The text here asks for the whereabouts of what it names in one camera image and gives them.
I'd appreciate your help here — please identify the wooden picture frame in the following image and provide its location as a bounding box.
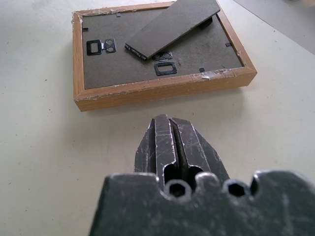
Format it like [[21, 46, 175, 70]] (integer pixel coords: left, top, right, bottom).
[[71, 0, 258, 114]]

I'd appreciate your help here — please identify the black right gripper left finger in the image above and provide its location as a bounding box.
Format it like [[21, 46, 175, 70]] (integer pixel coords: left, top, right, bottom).
[[134, 114, 183, 184]]

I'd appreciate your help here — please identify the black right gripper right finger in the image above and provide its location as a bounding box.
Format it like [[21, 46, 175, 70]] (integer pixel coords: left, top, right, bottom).
[[170, 117, 230, 184]]

